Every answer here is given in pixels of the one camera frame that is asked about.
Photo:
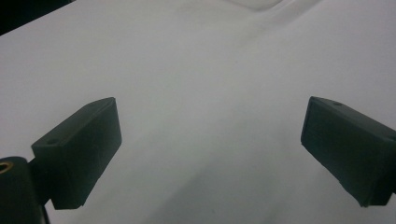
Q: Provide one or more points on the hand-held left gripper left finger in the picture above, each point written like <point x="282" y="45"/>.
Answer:
<point x="77" y="149"/>

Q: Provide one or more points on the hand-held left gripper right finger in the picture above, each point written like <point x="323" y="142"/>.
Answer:
<point x="348" y="146"/>

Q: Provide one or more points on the white cloth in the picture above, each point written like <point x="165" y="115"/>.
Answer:
<point x="202" y="77"/>

